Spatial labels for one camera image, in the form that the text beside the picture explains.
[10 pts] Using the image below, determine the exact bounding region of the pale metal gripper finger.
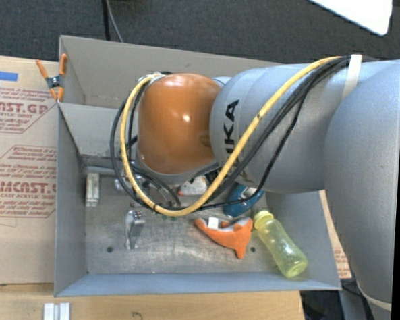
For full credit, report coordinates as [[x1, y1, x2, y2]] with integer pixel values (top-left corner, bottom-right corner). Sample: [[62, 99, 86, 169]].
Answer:
[[84, 172, 102, 208], [123, 209, 147, 251]]

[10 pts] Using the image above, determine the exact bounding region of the white toy bird, orange beak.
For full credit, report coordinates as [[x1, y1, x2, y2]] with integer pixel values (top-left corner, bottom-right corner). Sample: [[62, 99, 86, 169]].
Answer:
[[177, 174, 209, 199]]

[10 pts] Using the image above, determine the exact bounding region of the grey metal bin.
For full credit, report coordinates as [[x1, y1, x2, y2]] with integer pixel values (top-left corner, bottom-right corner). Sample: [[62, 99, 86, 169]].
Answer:
[[44, 34, 358, 315]]

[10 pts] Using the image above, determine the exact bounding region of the blue and white toy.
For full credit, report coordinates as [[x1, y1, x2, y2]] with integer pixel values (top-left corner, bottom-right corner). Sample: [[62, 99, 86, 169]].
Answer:
[[222, 182, 266, 220]]

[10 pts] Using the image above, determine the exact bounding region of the brown cardboard board, red print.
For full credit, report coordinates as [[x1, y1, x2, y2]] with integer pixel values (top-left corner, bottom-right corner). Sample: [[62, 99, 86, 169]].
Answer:
[[0, 55, 365, 309]]

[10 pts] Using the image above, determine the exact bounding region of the orange plush toy fish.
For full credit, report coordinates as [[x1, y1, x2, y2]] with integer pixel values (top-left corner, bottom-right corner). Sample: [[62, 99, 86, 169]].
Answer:
[[192, 213, 254, 261]]

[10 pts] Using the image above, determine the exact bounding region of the yellow clear plastic bottle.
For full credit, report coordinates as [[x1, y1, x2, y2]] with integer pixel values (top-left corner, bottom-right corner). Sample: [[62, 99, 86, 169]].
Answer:
[[249, 209, 312, 281]]

